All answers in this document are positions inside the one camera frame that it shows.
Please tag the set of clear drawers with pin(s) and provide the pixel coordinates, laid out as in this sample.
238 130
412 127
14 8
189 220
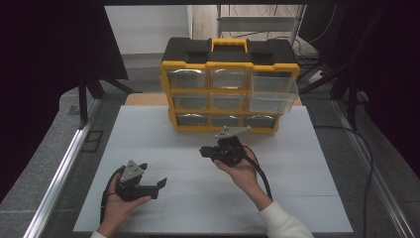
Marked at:
189 79

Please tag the aluminium frame rail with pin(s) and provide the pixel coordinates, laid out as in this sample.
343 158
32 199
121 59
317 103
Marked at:
59 178
373 178

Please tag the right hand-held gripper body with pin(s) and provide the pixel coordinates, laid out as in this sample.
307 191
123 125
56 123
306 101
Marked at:
229 150

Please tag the wooden board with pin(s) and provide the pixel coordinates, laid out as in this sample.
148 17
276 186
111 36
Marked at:
145 99

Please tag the white power strip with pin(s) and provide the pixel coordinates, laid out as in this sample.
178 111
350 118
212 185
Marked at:
317 76

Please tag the yellow black drawer organizer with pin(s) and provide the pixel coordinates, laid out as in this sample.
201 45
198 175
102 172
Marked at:
228 54

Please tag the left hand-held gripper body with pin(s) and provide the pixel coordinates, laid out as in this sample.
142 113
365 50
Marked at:
132 172

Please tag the black metal stand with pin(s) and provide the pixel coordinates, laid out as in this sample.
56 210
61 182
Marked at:
351 95
84 99

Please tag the person's left hand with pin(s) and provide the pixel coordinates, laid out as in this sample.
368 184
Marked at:
115 211

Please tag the clear plastic organizer drawer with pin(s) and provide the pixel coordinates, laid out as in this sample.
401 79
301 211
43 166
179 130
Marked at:
273 102

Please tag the black curtain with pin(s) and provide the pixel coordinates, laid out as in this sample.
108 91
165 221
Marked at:
393 66
43 66

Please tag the grey metal shelf rack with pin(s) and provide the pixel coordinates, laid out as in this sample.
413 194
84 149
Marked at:
257 23

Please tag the person's right hand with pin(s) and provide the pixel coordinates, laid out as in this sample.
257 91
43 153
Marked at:
244 175

